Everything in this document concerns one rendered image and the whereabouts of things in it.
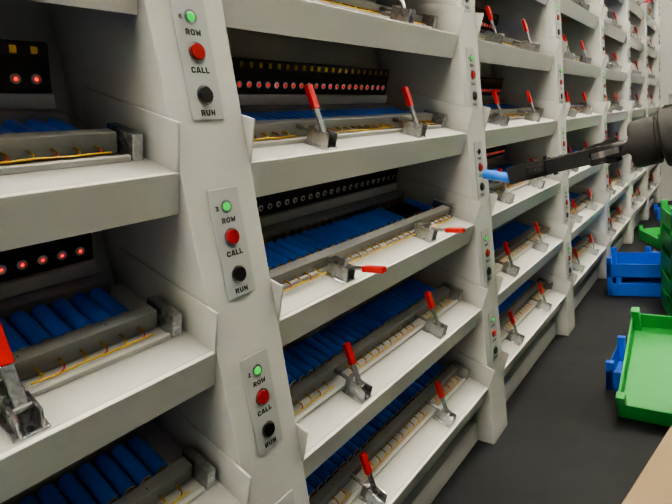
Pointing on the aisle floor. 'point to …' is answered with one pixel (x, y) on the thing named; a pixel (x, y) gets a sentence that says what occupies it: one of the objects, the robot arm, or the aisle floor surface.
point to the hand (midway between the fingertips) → (529, 170)
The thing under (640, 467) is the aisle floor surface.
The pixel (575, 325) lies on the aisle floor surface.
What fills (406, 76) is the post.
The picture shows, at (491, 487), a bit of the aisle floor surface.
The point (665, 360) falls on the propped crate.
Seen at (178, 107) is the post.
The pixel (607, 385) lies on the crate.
